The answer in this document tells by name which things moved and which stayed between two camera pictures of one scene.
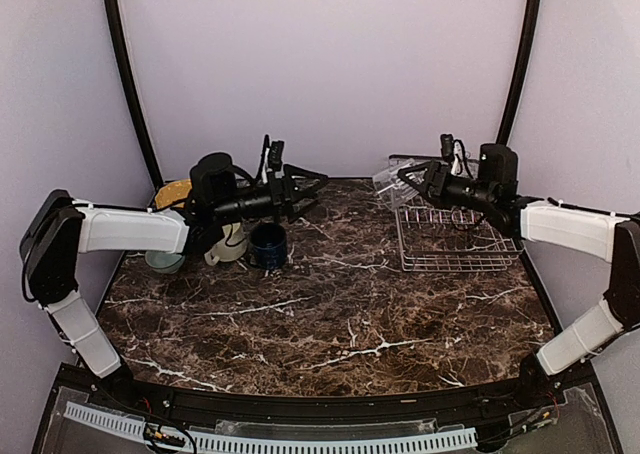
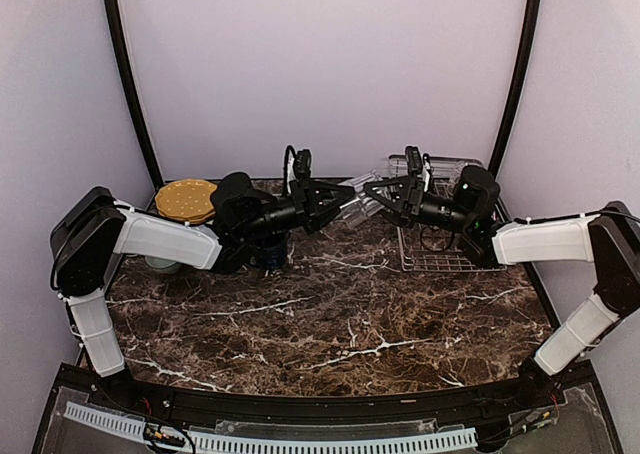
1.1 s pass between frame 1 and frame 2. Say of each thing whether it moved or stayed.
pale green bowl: stayed
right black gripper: moved
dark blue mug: stayed
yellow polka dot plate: stayed
